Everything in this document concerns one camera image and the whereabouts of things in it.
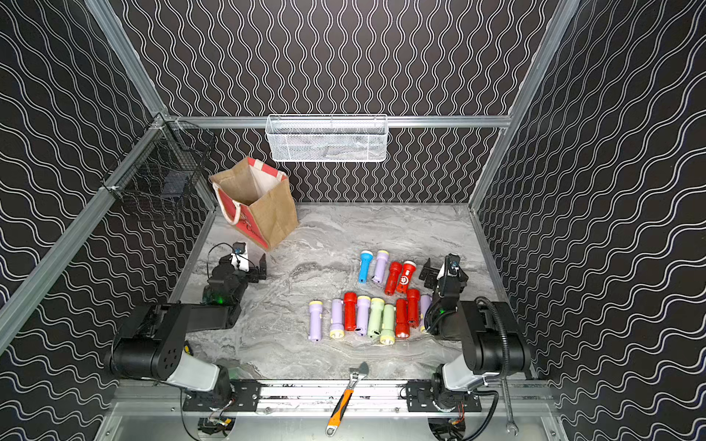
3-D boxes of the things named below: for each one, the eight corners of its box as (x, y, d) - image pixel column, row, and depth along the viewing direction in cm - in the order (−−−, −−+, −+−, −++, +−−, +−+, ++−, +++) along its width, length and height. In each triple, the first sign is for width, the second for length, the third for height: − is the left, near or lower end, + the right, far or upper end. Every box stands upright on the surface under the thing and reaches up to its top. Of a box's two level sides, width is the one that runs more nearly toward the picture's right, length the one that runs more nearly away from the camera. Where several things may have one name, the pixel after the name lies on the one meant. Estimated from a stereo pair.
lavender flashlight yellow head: (329, 338, 86) (329, 335, 84) (331, 302, 93) (331, 299, 91) (344, 338, 86) (343, 335, 84) (345, 302, 93) (344, 299, 91)
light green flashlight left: (365, 335, 87) (365, 332, 84) (371, 300, 94) (371, 296, 92) (379, 338, 86) (380, 335, 84) (384, 302, 94) (385, 299, 91)
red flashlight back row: (383, 293, 96) (383, 290, 94) (389, 263, 103) (390, 260, 101) (396, 297, 95) (397, 293, 93) (401, 266, 103) (402, 262, 101)
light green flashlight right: (380, 343, 85) (381, 341, 83) (381, 306, 93) (382, 302, 91) (394, 344, 85) (394, 342, 83) (393, 307, 93) (394, 303, 91)
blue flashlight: (354, 282, 99) (354, 277, 96) (361, 254, 106) (361, 249, 103) (367, 285, 98) (367, 279, 95) (373, 257, 106) (374, 251, 103)
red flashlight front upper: (407, 326, 88) (408, 323, 86) (407, 291, 96) (408, 288, 94) (419, 328, 88) (421, 324, 86) (418, 293, 96) (420, 289, 94)
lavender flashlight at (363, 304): (356, 336, 86) (356, 333, 84) (356, 299, 94) (356, 295, 92) (370, 336, 86) (371, 333, 84) (369, 299, 94) (369, 295, 92)
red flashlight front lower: (395, 337, 86) (396, 334, 84) (395, 301, 94) (396, 298, 92) (408, 338, 86) (409, 335, 84) (407, 302, 93) (408, 299, 91)
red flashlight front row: (343, 331, 87) (343, 328, 85) (344, 296, 95) (344, 292, 93) (357, 331, 87) (357, 328, 85) (357, 296, 95) (357, 292, 93)
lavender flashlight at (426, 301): (419, 330, 88) (421, 327, 86) (420, 297, 95) (422, 293, 93) (430, 332, 87) (432, 329, 85) (430, 298, 95) (432, 295, 92)
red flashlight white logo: (394, 291, 96) (395, 286, 94) (403, 263, 104) (404, 258, 101) (407, 295, 95) (408, 291, 93) (415, 267, 103) (416, 262, 100)
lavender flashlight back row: (370, 281, 99) (371, 276, 96) (378, 254, 106) (378, 249, 104) (382, 284, 98) (382, 279, 95) (388, 256, 106) (389, 251, 103)
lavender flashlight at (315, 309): (306, 342, 85) (305, 339, 83) (310, 304, 93) (309, 300, 91) (320, 342, 85) (320, 339, 83) (323, 304, 93) (323, 300, 91)
